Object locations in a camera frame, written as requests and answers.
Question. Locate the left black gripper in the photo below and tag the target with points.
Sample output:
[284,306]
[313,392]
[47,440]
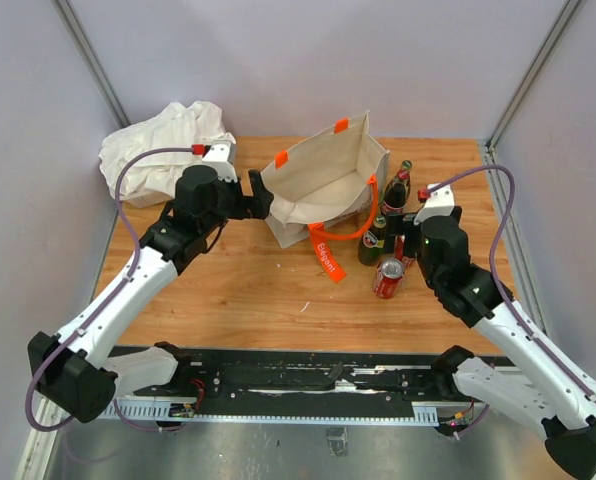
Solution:
[256,206]

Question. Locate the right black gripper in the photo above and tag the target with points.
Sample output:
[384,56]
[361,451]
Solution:
[399,224]

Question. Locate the red cola can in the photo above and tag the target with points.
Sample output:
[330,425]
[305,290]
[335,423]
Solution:
[400,253]

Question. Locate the cola glass bottle red cap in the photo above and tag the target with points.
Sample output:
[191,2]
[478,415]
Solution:
[397,193]

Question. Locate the green bottle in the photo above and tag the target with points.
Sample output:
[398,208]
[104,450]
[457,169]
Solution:
[371,244]
[406,167]

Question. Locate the canvas tote bag orange handles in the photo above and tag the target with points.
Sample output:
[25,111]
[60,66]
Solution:
[327,188]

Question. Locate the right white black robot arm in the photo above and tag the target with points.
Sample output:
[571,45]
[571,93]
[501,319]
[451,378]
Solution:
[557,400]

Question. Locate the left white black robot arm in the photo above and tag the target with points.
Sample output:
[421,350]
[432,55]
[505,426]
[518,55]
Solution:
[74,368]

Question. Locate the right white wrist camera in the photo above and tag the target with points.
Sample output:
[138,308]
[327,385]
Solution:
[440,202]

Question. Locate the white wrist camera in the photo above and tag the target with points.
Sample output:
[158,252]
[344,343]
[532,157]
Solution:
[440,202]
[219,155]

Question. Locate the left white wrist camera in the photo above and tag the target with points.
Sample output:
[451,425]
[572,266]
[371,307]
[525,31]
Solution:
[219,155]

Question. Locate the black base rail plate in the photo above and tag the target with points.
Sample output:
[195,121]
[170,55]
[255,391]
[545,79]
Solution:
[310,387]

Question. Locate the left aluminium frame post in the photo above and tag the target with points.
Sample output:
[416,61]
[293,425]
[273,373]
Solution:
[76,30]

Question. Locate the aluminium frame post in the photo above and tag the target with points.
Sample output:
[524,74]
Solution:
[76,30]
[557,31]

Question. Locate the right aluminium frame post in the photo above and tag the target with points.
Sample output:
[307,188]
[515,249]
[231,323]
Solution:
[557,31]

